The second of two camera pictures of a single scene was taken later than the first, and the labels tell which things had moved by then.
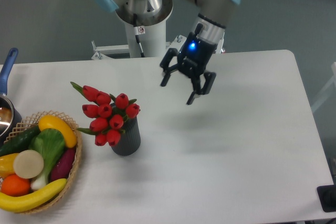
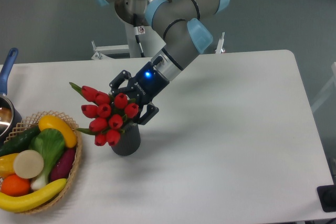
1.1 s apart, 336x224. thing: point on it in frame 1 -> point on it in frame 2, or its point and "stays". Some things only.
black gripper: [194, 59] -> [147, 84]
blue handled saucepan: [9, 119] stays
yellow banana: [21, 203] stays
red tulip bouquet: [109, 115] stays
